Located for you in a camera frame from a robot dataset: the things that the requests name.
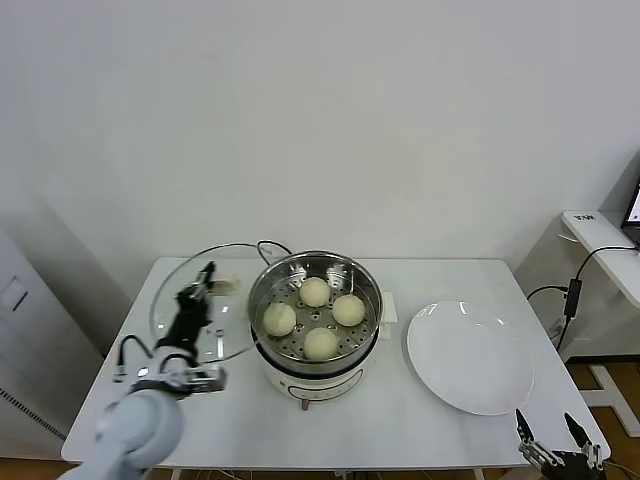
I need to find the black cooker power cord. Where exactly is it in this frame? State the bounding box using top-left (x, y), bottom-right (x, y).
top-left (256, 240), bottom-right (296, 269)

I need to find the white steamed baozi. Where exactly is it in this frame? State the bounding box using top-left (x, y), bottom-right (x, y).
top-left (298, 277), bottom-right (332, 308)
top-left (262, 303), bottom-right (297, 338)
top-left (331, 293), bottom-right (366, 327)
top-left (303, 326), bottom-right (340, 361)

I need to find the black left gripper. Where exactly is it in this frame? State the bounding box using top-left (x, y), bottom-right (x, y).
top-left (158, 262), bottom-right (217, 354)

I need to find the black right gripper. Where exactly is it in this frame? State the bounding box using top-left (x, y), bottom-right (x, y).
top-left (515, 408), bottom-right (605, 480)

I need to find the white side desk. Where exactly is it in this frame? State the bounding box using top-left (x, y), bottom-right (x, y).
top-left (514, 208), bottom-right (640, 442)

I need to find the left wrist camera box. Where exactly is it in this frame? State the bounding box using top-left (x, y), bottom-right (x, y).
top-left (188, 366), bottom-right (230, 397)

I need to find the black laptop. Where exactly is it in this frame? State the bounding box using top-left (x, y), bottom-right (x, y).
top-left (619, 178), bottom-right (640, 247)

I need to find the black power adapter cable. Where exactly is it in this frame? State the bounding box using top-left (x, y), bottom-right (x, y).
top-left (526, 243), bottom-right (640, 352)

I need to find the stainless steel steamer basket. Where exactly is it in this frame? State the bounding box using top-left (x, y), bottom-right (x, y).
top-left (248, 250), bottom-right (385, 375)

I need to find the round glass pot lid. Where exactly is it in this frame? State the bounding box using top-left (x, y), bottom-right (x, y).
top-left (148, 242), bottom-right (264, 365)

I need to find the large white plate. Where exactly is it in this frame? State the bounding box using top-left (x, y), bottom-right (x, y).
top-left (405, 299), bottom-right (535, 417)

